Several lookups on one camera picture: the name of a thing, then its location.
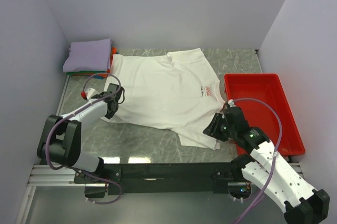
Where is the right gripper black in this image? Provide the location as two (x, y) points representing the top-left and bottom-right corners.
(202, 112), (236, 142)

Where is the white t shirt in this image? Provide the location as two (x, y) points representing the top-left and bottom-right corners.
(102, 48), (224, 150)

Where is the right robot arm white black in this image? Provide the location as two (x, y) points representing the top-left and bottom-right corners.
(203, 106), (330, 223)

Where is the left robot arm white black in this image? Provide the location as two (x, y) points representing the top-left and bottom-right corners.
(37, 84), (125, 183)

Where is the folded green t shirt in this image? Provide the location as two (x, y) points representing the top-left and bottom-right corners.
(66, 69), (110, 77)

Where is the folded lilac t shirt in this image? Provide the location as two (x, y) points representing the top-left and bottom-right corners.
(63, 38), (112, 73)

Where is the folded orange t shirt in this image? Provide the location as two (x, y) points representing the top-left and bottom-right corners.
(66, 46), (117, 79)

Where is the red plastic bin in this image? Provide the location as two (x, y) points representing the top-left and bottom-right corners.
(224, 73), (305, 157)

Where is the black base bar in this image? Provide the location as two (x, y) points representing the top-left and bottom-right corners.
(73, 162), (253, 196)

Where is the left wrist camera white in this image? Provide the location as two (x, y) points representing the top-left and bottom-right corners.
(81, 87), (98, 101)

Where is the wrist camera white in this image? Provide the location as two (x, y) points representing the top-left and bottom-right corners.
(81, 87), (98, 101)
(224, 99), (236, 109)

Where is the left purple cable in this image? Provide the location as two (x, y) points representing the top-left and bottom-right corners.
(45, 73), (124, 205)

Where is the purple cable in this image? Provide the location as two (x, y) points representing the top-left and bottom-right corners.
(45, 73), (124, 205)
(229, 98), (284, 224)

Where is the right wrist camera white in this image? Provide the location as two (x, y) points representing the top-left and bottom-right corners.
(224, 99), (236, 109)

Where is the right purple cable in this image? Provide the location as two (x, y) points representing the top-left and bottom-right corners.
(229, 98), (284, 224)

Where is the aluminium frame rail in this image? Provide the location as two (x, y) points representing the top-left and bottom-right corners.
(27, 164), (306, 188)

